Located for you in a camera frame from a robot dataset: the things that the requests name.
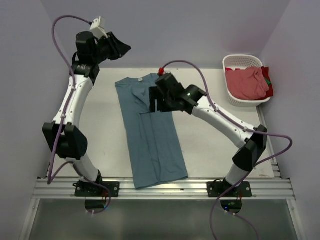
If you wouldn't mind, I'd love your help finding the teal blue t shirt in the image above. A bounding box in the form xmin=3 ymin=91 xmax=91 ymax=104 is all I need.
xmin=115 ymin=73 xmax=188 ymax=190

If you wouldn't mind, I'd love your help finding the white perforated laundry basket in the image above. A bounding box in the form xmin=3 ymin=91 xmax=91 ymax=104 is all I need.
xmin=222 ymin=54 xmax=271 ymax=108

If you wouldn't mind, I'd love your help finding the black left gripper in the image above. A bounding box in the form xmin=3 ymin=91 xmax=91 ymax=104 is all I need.
xmin=93 ymin=33 xmax=132 ymax=65

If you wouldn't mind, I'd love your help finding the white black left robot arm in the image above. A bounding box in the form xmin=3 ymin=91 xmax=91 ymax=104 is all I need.
xmin=42 ymin=31 xmax=131 ymax=197

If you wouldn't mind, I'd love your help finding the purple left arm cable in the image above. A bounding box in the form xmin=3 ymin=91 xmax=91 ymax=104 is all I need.
xmin=46 ymin=15 xmax=112 ymax=215

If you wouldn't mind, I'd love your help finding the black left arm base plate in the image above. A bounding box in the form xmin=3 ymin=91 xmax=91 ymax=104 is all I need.
xmin=72 ymin=180 xmax=120 ymax=198

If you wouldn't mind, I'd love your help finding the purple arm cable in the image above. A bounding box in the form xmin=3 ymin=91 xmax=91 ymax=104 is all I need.
xmin=158 ymin=59 xmax=294 ymax=240
xmin=46 ymin=15 xmax=112 ymax=215

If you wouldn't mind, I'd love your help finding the pink t shirt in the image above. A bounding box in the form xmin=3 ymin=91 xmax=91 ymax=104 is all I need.
xmin=225 ymin=67 xmax=270 ymax=101

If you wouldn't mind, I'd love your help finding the red green patterned cloth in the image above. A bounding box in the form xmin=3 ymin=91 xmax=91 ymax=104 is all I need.
xmin=261 ymin=66 xmax=274 ymax=100

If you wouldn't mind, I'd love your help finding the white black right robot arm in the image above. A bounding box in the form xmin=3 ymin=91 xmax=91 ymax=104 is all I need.
xmin=149 ymin=73 xmax=268 ymax=197

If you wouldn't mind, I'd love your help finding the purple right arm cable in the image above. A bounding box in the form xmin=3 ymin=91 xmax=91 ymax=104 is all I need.
xmin=158 ymin=59 xmax=294 ymax=240

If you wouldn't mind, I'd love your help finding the aluminium table edge rail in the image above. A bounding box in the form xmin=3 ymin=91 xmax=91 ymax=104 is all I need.
xmin=32 ymin=177 xmax=295 ymax=200

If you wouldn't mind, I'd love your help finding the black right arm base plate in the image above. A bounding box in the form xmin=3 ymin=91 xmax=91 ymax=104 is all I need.
xmin=206 ymin=179 xmax=253 ymax=198

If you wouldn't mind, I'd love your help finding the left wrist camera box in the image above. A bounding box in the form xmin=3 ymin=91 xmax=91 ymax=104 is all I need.
xmin=89 ymin=16 xmax=108 ymax=39

